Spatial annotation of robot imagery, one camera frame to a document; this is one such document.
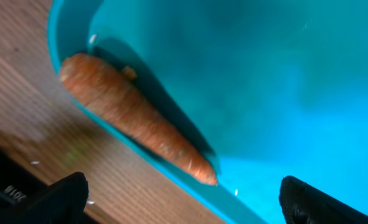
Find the orange carrot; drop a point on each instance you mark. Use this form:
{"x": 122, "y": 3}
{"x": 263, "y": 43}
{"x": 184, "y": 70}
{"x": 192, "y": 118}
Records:
{"x": 108, "y": 93}

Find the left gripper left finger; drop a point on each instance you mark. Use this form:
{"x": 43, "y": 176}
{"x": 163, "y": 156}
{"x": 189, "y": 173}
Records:
{"x": 61, "y": 202}

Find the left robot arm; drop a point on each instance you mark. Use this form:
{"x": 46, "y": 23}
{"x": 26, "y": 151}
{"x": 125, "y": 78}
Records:
{"x": 17, "y": 183}

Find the teal serving tray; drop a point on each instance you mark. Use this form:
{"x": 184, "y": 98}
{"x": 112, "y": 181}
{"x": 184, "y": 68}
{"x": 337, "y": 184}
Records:
{"x": 263, "y": 88}

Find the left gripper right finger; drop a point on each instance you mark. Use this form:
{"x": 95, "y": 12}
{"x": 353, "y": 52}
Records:
{"x": 303, "y": 204}

